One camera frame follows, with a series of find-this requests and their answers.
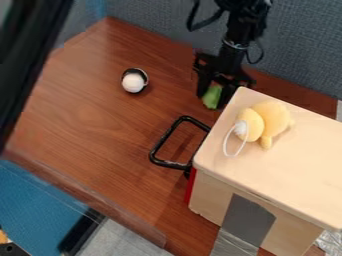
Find small dark bowl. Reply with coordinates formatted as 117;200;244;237
120;67;150;92

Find black post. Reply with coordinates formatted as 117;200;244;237
0;0;77;153

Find white ball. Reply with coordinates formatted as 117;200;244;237
121;73;147;94

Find yellow plush toy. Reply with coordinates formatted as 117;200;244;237
221;100;297;159

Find cabinet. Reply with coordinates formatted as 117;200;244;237
187;86;342;256

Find drawer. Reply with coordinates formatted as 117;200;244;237
148;115;214;205

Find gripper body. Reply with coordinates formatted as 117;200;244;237
192;51;258;89

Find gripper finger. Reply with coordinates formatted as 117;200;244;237
217;83;240;110
195;75;214;100

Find green toy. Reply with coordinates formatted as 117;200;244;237
200;84;225;111

